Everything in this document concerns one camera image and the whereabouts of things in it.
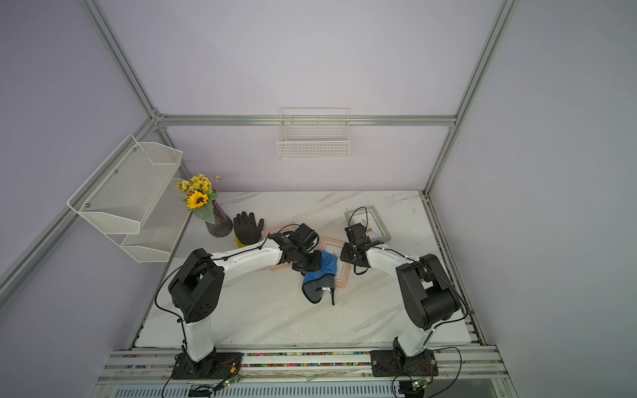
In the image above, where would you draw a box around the blue microfibre cloth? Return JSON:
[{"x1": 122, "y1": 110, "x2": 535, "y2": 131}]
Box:
[{"x1": 301, "y1": 250, "x2": 338, "y2": 304}]

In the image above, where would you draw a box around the green picture frame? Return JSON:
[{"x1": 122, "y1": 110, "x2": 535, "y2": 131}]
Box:
[{"x1": 344, "y1": 206, "x2": 391, "y2": 243}]

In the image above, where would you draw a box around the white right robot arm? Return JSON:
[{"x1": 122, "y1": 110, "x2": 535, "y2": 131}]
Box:
[{"x1": 340, "y1": 223, "x2": 467, "y2": 363}]

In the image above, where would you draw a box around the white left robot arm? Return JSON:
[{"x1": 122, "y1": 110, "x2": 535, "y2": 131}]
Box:
[{"x1": 168, "y1": 224, "x2": 322, "y2": 363}]

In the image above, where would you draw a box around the black yellow work glove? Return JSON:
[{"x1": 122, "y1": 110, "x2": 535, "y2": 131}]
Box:
[{"x1": 233, "y1": 212, "x2": 265, "y2": 247}]

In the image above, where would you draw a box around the dark glass vase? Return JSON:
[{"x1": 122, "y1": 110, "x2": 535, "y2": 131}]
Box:
[{"x1": 205, "y1": 202, "x2": 233, "y2": 238}]

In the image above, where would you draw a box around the sunflower bouquet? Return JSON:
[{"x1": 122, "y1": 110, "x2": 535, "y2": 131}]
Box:
[{"x1": 175, "y1": 174, "x2": 218, "y2": 224}]

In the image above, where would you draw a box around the white wire wall basket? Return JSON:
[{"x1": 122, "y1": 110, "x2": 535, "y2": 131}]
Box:
[{"x1": 276, "y1": 107, "x2": 351, "y2": 160}]

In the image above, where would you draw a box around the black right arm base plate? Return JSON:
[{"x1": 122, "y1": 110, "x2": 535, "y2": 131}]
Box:
[{"x1": 370, "y1": 339, "x2": 439, "y2": 377}]

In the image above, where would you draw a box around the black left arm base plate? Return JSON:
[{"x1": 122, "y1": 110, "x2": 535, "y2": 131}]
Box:
[{"x1": 171, "y1": 343, "x2": 244, "y2": 380}]

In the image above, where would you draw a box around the aluminium front rail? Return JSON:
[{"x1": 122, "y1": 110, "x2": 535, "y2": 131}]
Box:
[{"x1": 91, "y1": 346, "x2": 518, "y2": 397}]

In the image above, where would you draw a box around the white mesh wall shelf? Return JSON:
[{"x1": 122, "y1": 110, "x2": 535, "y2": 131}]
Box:
[{"x1": 67, "y1": 135, "x2": 189, "y2": 263}]

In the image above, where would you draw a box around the aluminium enclosure frame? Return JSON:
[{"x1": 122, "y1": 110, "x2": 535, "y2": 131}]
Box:
[{"x1": 1, "y1": 1, "x2": 519, "y2": 313}]

